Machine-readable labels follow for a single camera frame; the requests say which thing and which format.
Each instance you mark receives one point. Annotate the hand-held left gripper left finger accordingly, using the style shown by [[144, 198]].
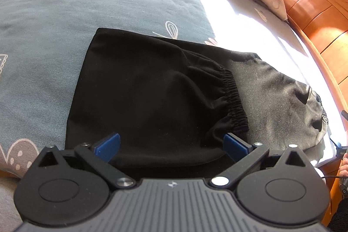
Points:
[[108, 146]]

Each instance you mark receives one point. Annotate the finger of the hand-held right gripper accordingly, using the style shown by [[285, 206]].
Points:
[[342, 151], [345, 115]]

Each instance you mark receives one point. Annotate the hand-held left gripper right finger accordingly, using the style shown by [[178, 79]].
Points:
[[235, 146]]

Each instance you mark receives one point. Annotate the person's right hand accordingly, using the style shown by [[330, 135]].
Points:
[[345, 168]]

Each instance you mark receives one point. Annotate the wooden headboard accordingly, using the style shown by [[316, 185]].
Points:
[[320, 17]]

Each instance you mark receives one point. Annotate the bed with blue floral sheet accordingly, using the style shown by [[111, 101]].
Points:
[[81, 3]]

